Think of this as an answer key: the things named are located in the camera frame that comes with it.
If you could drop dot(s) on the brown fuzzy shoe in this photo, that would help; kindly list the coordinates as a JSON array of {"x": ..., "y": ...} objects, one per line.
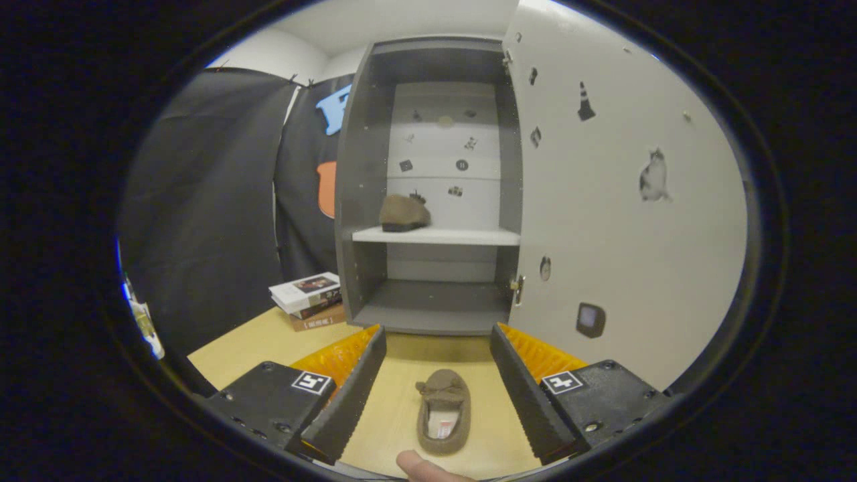
[
  {"x": 402, "y": 213},
  {"x": 442, "y": 385}
]

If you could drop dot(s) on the grey shoe cabinet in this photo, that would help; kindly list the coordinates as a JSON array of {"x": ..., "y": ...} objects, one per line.
[{"x": 361, "y": 201}]

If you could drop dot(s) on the grey shoe cabinet door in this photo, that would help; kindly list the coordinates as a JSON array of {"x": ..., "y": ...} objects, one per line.
[{"x": 602, "y": 254}]

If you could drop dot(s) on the brown book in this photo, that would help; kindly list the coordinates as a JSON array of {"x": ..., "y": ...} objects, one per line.
[{"x": 321, "y": 323}]

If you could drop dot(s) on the dark thin book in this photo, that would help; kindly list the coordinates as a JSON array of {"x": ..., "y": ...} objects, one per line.
[{"x": 323, "y": 310}]

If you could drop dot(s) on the white book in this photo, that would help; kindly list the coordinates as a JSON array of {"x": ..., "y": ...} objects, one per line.
[{"x": 301, "y": 291}]

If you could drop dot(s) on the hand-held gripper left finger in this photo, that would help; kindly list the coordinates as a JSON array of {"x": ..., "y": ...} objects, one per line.
[{"x": 348, "y": 405}]

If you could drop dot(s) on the black backdrop cloth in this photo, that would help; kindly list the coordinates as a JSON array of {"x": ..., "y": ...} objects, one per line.
[{"x": 201, "y": 201}]

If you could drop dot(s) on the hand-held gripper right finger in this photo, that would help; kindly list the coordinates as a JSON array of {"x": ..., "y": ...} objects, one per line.
[{"x": 529, "y": 402}]

